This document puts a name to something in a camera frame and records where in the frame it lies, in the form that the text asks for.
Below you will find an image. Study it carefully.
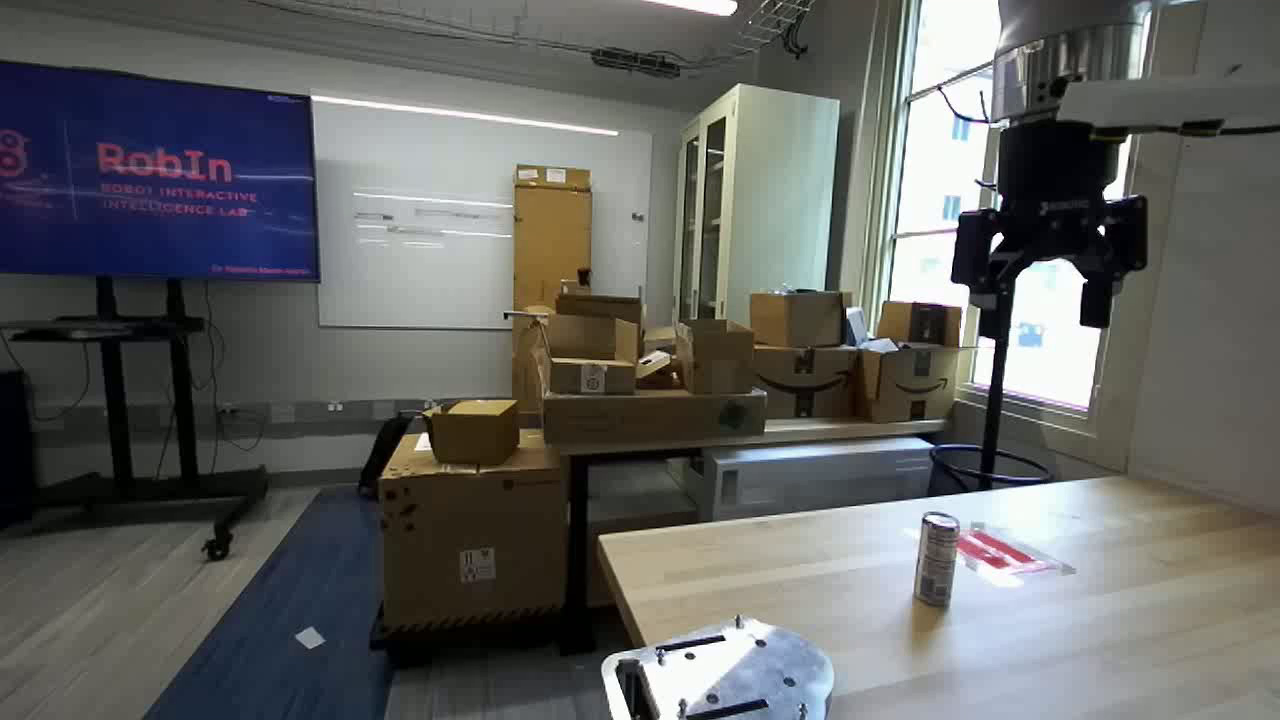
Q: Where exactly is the white radiator unit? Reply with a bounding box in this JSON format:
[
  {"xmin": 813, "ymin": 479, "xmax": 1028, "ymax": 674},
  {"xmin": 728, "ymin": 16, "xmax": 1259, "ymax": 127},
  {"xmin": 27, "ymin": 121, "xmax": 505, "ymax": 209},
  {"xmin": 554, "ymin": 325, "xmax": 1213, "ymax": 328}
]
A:
[{"xmin": 687, "ymin": 435, "xmax": 941, "ymax": 522}]

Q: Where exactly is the plain stacked cardboard box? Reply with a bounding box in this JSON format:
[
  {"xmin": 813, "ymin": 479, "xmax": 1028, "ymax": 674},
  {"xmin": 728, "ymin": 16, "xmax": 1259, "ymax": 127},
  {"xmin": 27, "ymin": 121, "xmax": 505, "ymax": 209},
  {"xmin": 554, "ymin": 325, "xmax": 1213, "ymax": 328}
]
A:
[{"xmin": 744, "ymin": 289, "xmax": 854, "ymax": 352}]

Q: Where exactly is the red paper sheet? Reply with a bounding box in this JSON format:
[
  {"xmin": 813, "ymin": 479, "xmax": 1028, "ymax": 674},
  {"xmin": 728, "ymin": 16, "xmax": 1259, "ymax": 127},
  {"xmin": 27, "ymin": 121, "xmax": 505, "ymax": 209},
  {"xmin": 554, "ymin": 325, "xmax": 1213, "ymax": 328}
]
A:
[{"xmin": 947, "ymin": 521, "xmax": 1076, "ymax": 585}]

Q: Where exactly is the long flat cardboard box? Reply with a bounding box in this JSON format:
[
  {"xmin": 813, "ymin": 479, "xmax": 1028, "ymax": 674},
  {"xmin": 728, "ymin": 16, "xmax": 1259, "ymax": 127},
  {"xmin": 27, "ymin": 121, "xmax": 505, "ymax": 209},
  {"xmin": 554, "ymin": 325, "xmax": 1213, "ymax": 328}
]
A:
[{"xmin": 539, "ymin": 387, "xmax": 774, "ymax": 449}]

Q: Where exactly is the silver drink can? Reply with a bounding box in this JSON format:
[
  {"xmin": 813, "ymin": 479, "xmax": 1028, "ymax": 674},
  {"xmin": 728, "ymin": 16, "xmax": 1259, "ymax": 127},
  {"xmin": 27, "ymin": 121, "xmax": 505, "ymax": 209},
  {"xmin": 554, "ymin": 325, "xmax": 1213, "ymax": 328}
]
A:
[{"xmin": 914, "ymin": 508, "xmax": 965, "ymax": 615}]

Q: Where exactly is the black rolling TV stand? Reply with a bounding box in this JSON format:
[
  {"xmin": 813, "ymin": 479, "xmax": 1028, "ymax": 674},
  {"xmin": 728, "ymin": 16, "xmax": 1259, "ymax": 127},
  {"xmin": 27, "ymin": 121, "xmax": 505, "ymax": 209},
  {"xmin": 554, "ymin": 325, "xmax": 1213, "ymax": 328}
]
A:
[{"xmin": 5, "ymin": 274, "xmax": 273, "ymax": 565}]

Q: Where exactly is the narrow cardboard box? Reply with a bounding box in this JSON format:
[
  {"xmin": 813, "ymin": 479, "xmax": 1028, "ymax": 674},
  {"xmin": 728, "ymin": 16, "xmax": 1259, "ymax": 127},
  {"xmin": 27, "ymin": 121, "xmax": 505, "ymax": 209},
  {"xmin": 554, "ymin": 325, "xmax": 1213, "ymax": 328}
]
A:
[{"xmin": 687, "ymin": 316, "xmax": 761, "ymax": 399}]

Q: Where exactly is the silver metal platform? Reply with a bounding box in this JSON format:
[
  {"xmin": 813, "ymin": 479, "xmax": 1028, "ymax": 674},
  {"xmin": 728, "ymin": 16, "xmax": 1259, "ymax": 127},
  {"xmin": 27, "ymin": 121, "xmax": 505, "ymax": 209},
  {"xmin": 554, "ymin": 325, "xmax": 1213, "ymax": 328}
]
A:
[{"xmin": 595, "ymin": 615, "xmax": 840, "ymax": 720}]

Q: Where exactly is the black coat rack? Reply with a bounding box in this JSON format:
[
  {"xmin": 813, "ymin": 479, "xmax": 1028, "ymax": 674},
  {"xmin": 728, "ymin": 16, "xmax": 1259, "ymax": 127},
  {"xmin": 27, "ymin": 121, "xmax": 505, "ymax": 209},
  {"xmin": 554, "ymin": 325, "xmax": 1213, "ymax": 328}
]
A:
[{"xmin": 928, "ymin": 58, "xmax": 1058, "ymax": 497}]

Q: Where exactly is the small cardboard box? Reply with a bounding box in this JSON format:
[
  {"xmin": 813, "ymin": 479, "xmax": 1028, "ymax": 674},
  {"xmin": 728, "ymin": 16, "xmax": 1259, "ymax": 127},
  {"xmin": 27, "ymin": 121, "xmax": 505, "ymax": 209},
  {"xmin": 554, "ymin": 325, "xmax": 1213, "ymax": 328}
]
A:
[{"xmin": 424, "ymin": 395, "xmax": 526, "ymax": 466}]

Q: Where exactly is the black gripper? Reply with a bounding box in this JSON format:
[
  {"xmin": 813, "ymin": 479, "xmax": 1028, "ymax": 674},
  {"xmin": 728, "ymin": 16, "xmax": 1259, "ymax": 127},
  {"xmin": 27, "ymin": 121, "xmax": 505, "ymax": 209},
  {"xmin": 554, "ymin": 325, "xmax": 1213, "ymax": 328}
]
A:
[{"xmin": 947, "ymin": 116, "xmax": 1151, "ymax": 338}]

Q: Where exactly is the large TV screen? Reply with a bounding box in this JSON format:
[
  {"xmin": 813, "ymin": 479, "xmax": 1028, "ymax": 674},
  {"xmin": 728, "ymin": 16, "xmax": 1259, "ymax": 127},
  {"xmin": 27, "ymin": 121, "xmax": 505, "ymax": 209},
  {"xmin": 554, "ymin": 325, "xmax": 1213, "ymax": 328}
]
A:
[{"xmin": 0, "ymin": 55, "xmax": 326, "ymax": 289}]

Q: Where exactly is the wall whiteboard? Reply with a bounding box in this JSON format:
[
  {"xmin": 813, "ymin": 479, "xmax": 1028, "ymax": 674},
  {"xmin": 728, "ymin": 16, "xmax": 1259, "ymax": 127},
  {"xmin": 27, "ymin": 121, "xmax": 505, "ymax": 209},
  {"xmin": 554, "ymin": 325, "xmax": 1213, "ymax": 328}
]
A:
[{"xmin": 307, "ymin": 91, "xmax": 658, "ymax": 330}]

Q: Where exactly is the dark-legged side table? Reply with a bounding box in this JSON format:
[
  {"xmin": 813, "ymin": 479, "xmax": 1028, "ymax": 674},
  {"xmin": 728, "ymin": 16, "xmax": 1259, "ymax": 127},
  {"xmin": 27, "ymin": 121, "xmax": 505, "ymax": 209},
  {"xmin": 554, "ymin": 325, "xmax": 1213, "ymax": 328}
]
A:
[{"xmin": 555, "ymin": 417, "xmax": 947, "ymax": 657}]

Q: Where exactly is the open cardboard box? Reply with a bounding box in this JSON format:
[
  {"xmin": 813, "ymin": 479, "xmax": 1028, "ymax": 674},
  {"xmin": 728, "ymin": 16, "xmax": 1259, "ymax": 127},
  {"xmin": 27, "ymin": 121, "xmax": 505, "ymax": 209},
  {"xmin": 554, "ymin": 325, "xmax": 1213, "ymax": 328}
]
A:
[{"xmin": 546, "ymin": 289, "xmax": 648, "ymax": 399}]

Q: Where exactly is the tall white cabinet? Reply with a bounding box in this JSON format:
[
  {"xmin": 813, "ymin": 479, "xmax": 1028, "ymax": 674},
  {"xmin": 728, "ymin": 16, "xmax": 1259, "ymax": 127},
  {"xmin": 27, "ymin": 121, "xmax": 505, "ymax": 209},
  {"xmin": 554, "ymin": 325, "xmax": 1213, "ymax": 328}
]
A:
[{"xmin": 674, "ymin": 80, "xmax": 843, "ymax": 328}]

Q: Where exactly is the tall upright cardboard box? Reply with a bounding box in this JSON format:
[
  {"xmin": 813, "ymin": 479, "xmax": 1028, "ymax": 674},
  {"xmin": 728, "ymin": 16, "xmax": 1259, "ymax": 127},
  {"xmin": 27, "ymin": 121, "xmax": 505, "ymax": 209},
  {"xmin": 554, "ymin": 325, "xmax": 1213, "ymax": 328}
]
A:
[{"xmin": 514, "ymin": 159, "xmax": 595, "ymax": 321}]

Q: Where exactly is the Amazon smile cardboard box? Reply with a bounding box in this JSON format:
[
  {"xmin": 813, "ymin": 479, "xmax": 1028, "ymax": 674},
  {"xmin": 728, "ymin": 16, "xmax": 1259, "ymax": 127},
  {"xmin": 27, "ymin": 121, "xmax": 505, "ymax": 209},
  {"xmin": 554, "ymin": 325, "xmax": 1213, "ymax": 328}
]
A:
[
  {"xmin": 750, "ymin": 342, "xmax": 861, "ymax": 422},
  {"xmin": 855, "ymin": 338, "xmax": 968, "ymax": 426}
]

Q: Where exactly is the window with white frame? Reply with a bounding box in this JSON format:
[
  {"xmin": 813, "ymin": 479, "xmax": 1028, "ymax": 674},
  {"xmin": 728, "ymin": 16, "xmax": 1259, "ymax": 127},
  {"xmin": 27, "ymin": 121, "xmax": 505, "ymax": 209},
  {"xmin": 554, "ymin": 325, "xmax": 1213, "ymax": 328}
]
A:
[{"xmin": 879, "ymin": 0, "xmax": 1137, "ymax": 419}]

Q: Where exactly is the large cardboard box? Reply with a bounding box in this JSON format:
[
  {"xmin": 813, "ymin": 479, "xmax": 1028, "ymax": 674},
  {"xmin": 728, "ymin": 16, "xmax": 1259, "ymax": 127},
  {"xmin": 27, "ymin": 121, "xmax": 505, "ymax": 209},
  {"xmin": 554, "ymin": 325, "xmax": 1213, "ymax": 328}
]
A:
[{"xmin": 375, "ymin": 426, "xmax": 573, "ymax": 635}]

